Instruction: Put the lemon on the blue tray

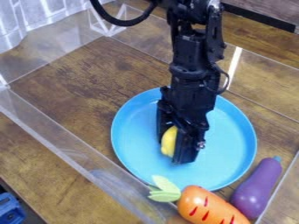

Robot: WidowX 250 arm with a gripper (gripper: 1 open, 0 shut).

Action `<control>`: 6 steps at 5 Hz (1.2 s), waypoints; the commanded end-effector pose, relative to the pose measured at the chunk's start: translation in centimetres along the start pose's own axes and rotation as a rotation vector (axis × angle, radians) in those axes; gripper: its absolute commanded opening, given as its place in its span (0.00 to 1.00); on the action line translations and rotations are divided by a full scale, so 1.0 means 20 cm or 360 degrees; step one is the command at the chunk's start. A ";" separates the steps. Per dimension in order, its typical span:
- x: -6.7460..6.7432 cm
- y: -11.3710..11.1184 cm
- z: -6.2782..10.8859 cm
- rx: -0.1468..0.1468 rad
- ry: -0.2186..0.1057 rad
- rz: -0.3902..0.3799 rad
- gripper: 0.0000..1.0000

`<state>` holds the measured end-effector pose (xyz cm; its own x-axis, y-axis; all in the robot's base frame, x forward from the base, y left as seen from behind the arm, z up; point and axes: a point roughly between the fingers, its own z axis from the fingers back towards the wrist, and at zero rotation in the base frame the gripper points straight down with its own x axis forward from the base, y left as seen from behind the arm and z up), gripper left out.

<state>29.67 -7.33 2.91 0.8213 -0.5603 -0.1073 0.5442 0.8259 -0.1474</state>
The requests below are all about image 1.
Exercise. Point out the orange toy carrot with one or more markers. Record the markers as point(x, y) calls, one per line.
point(200, 206)

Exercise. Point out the blue round tray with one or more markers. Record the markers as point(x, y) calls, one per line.
point(222, 162)

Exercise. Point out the white curtain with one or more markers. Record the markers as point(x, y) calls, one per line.
point(26, 15)

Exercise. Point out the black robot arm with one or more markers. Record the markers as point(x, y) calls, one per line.
point(198, 45)

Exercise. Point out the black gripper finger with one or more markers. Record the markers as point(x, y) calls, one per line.
point(165, 118)
point(189, 142)

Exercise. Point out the clear acrylic enclosure wall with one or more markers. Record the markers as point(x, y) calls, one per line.
point(69, 77)

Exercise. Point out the blue object at corner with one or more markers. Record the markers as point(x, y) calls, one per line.
point(11, 210)

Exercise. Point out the purple toy eggplant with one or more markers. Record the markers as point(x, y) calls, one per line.
point(253, 194)

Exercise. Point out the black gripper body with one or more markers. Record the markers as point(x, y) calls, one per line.
point(193, 93)

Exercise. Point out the yellow toy lemon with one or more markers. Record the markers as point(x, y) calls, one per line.
point(169, 141)

